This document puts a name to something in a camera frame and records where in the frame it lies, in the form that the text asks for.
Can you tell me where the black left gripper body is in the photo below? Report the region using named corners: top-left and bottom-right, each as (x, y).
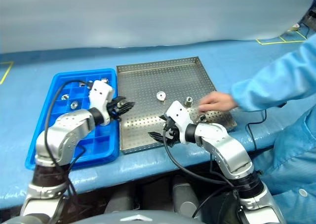
top-left (106, 100), bottom-right (123, 123)

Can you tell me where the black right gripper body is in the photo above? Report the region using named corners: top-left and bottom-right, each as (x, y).
top-left (161, 117), bottom-right (182, 148)

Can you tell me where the blue compartment plastic tray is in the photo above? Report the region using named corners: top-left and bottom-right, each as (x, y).
top-left (25, 68), bottom-right (119, 171)

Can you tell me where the perforated steel tray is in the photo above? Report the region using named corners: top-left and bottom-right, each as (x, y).
top-left (116, 56), bottom-right (237, 155)

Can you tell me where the person's bare hand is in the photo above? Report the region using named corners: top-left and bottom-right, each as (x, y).
top-left (197, 91), bottom-right (239, 112)

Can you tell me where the grey rounded cylinder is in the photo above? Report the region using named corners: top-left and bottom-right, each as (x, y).
top-left (105, 191), bottom-right (134, 214)
top-left (171, 176), bottom-right (201, 219)

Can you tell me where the grey robot torso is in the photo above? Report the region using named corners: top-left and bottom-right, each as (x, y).
top-left (0, 212), bottom-right (205, 224)

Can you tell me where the grey backdrop sheet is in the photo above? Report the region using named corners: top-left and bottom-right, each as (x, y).
top-left (0, 0), bottom-right (316, 54)

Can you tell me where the person's blue coat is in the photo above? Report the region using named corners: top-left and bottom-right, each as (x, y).
top-left (255, 107), bottom-right (316, 224)

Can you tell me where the dark equipment base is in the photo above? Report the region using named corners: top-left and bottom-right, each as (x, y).
top-left (302, 8), bottom-right (316, 30)

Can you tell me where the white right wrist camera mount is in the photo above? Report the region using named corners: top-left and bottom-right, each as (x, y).
top-left (164, 100), bottom-right (196, 144)

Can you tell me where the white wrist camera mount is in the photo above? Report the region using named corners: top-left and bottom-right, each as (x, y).
top-left (164, 100), bottom-right (196, 144)
top-left (88, 80), bottom-right (116, 126)

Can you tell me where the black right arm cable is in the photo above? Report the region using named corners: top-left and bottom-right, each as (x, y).
top-left (162, 122), bottom-right (241, 219)

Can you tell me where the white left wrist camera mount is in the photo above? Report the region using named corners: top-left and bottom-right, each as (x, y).
top-left (88, 80), bottom-right (116, 126)

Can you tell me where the thin black adapter output cable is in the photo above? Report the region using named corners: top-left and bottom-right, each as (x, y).
top-left (246, 109), bottom-right (268, 150)

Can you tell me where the thin black background cable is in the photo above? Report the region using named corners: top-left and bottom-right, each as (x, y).
top-left (299, 23), bottom-right (311, 40)

